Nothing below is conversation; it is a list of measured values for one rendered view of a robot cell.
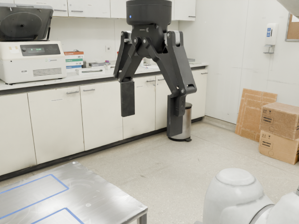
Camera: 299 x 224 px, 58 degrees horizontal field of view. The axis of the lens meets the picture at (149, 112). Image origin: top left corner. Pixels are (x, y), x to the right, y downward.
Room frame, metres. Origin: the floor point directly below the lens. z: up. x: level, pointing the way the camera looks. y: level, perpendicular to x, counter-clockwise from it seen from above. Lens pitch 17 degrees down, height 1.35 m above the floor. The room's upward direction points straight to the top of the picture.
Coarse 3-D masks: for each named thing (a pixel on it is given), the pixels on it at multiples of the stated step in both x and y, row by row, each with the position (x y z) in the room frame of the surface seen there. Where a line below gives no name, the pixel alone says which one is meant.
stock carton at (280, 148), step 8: (264, 136) 2.79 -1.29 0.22; (272, 136) 2.72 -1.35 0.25; (280, 136) 2.66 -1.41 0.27; (264, 144) 2.78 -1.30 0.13; (272, 144) 2.71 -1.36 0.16; (280, 144) 2.65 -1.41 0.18; (288, 144) 2.59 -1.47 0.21; (296, 144) 2.54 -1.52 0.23; (264, 152) 2.77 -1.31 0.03; (272, 152) 2.70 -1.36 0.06; (280, 152) 2.64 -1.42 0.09; (288, 152) 2.58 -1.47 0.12; (296, 152) 2.54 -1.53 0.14; (288, 160) 2.58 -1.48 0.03; (296, 160) 2.57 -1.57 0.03
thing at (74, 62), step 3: (66, 60) 3.05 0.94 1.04; (69, 60) 3.07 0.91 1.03; (72, 60) 3.09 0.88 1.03; (75, 60) 3.12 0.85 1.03; (78, 60) 3.14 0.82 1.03; (81, 60) 3.16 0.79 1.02; (66, 63) 3.05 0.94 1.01; (69, 63) 3.07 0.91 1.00; (72, 63) 3.09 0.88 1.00; (75, 63) 3.11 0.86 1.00; (78, 63) 3.14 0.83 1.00; (81, 63) 3.16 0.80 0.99
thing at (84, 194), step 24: (72, 168) 0.97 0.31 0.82; (0, 192) 0.80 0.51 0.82; (24, 192) 0.80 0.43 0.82; (48, 192) 0.80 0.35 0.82; (72, 192) 0.80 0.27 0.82; (96, 192) 0.80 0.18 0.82; (120, 192) 0.80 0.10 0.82; (0, 216) 0.68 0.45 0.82; (24, 216) 0.68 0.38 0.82; (48, 216) 0.68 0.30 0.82; (72, 216) 0.68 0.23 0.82; (96, 216) 0.68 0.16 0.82; (120, 216) 0.68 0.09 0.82; (144, 216) 0.72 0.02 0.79
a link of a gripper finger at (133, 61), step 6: (132, 42) 0.47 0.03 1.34; (138, 42) 0.46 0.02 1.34; (132, 48) 0.48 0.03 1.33; (132, 54) 0.48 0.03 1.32; (126, 60) 0.50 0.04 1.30; (132, 60) 0.49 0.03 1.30; (138, 60) 0.50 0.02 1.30; (126, 66) 0.50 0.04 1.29; (132, 66) 0.50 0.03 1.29; (126, 72) 0.51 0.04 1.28; (132, 72) 0.52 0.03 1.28; (120, 78) 0.52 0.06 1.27; (132, 78) 0.54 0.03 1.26
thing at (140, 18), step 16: (128, 0) 0.45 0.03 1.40; (144, 0) 0.43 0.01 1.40; (160, 0) 0.44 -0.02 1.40; (128, 16) 0.45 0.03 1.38; (144, 16) 0.43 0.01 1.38; (160, 16) 0.44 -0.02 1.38; (144, 32) 0.46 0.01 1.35; (160, 32) 0.43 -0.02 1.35; (144, 48) 0.46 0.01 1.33; (160, 48) 0.45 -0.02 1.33
